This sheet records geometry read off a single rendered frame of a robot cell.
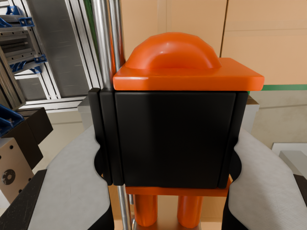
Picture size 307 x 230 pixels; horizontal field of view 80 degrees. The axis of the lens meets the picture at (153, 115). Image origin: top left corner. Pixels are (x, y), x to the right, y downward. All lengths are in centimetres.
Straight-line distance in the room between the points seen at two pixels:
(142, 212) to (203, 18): 65
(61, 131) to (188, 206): 158
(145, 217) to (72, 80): 109
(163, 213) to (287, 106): 151
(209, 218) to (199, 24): 58
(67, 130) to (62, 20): 86
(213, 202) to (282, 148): 140
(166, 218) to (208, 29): 64
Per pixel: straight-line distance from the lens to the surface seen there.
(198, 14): 72
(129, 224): 18
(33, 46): 108
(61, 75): 123
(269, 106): 159
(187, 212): 18
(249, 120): 83
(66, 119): 162
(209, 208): 47
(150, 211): 18
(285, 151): 185
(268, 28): 80
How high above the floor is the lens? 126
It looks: 63 degrees down
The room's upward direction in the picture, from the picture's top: 175 degrees counter-clockwise
